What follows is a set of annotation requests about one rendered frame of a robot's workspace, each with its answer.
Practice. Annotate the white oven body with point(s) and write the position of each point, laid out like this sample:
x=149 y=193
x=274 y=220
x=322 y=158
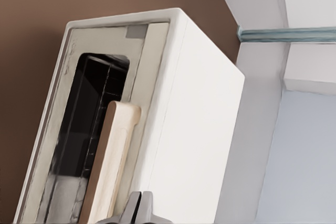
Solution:
x=199 y=119

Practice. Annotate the white oven door with window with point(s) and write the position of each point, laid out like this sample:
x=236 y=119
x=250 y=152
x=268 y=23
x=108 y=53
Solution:
x=71 y=119

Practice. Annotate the silver frame post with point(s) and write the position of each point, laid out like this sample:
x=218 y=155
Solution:
x=286 y=34

